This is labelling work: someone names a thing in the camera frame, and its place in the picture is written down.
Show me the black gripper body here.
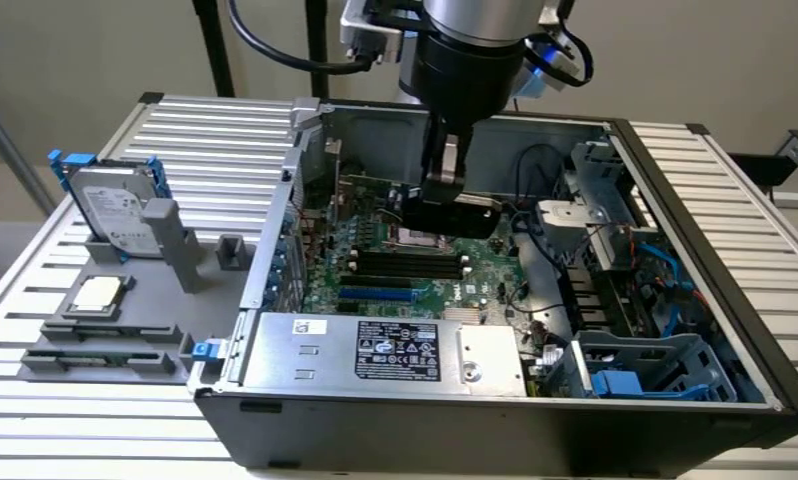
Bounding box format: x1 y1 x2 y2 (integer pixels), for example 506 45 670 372
398 30 532 207

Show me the green gpu card black fan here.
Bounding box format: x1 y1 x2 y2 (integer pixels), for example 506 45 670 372
331 172 509 242

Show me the black ram slot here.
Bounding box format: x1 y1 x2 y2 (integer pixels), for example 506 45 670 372
357 255 469 269
353 268 469 282
358 249 469 263
356 262 469 276

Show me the blue expansion slot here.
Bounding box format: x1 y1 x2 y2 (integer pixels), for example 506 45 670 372
337 285 418 304

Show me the blue lit wrist module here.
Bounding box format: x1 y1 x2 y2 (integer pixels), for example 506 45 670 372
517 38 586 97

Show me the black stand pole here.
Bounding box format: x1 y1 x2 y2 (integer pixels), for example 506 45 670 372
197 0 238 99
305 0 333 99

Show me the silver metal drive bay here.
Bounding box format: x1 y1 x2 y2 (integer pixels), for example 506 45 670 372
536 141 662 272

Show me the cpu socket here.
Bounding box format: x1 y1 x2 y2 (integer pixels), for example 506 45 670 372
384 225 456 252

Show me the green motherboard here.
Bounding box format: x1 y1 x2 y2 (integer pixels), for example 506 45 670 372
297 198 556 327

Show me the small black box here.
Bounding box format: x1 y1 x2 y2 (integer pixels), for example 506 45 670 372
728 152 796 190

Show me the copper chipset heat sink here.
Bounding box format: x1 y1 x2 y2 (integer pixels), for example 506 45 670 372
444 306 486 324

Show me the silver power supply unit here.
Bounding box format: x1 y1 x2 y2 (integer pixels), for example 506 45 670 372
239 311 532 399

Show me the hard disk in blue carrier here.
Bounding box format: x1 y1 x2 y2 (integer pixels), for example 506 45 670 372
47 148 175 261

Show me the grey parts rack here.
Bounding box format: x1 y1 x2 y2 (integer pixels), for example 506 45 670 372
21 199 262 386

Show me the grey disk bay cage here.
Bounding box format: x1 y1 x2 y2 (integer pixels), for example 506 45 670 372
568 329 740 402

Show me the blue disk bay latch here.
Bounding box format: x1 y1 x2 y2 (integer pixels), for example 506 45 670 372
590 369 645 399

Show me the blue case clip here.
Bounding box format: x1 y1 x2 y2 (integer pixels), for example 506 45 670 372
190 338 225 362

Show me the silver cpu chip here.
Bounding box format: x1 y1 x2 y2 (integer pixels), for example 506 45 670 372
70 276 126 312

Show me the black open pc case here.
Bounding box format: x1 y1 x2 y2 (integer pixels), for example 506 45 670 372
190 97 798 477

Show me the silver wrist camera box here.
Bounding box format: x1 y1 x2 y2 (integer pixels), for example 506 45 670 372
338 0 409 67

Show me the black wire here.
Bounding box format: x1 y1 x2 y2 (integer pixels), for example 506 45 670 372
514 143 569 202

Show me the thick black cable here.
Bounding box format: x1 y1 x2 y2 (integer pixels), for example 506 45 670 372
227 0 382 77

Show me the blue wire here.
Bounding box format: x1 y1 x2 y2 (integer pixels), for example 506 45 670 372
630 238 700 314

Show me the grey aluminium post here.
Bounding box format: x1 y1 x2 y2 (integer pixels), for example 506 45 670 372
0 82 62 219

